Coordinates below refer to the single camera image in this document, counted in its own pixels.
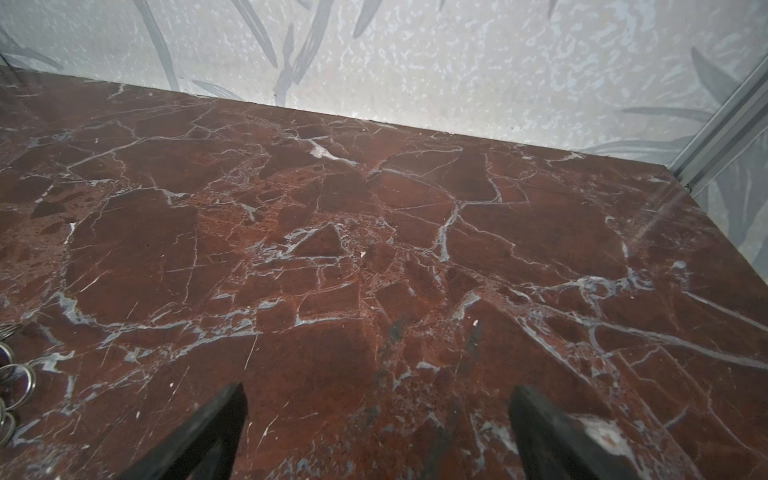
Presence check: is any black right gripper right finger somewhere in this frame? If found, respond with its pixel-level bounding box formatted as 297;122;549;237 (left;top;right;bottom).
508;385;638;479

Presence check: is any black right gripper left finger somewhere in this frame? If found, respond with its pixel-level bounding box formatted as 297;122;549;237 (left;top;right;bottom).
118;383;248;479

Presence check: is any aluminium frame post right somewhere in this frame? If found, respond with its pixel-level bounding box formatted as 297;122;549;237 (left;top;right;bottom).
671;60;767;196

